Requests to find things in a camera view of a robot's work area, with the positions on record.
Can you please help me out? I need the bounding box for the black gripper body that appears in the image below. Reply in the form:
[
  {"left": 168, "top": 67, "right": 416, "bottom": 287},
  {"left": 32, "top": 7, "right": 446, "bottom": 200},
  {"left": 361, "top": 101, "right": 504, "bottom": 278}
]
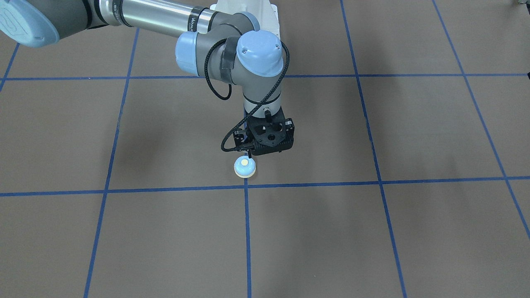
[{"left": 245, "top": 107, "right": 284, "bottom": 125}]

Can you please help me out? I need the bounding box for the small blue white bell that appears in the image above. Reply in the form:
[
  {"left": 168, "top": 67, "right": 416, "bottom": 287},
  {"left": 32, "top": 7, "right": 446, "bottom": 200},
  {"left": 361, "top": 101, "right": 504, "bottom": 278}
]
[{"left": 234, "top": 155, "right": 257, "bottom": 178}]

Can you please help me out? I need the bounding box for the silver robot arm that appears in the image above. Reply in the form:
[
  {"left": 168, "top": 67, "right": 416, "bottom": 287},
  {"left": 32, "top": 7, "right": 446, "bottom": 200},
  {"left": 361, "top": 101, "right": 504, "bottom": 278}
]
[{"left": 1, "top": 0, "right": 295, "bottom": 155}]

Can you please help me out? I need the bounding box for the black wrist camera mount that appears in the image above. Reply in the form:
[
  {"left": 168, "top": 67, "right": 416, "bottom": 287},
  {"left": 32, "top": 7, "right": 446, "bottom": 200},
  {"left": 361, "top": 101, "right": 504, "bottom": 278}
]
[{"left": 233, "top": 118, "right": 295, "bottom": 155}]

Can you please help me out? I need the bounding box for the white pedestal column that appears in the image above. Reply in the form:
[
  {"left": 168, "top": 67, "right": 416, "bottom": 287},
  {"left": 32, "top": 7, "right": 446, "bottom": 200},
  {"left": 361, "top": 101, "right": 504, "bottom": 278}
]
[{"left": 210, "top": 0, "right": 281, "bottom": 39}]

